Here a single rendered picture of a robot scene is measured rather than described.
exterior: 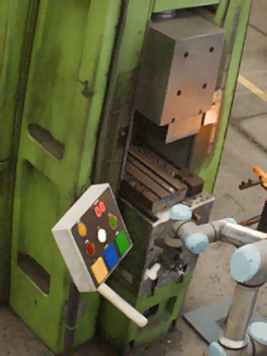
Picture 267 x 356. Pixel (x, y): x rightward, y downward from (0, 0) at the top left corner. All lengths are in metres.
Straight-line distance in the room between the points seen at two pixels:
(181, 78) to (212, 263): 1.84
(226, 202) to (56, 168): 2.12
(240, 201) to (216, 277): 0.83
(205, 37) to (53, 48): 0.64
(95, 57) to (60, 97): 0.39
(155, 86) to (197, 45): 0.25
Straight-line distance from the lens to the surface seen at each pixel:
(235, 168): 5.70
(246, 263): 2.57
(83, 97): 3.16
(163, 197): 3.54
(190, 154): 3.78
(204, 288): 4.63
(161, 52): 3.15
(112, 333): 4.08
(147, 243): 3.56
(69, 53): 3.28
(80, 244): 2.98
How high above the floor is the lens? 3.02
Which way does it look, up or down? 34 degrees down
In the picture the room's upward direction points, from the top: 10 degrees clockwise
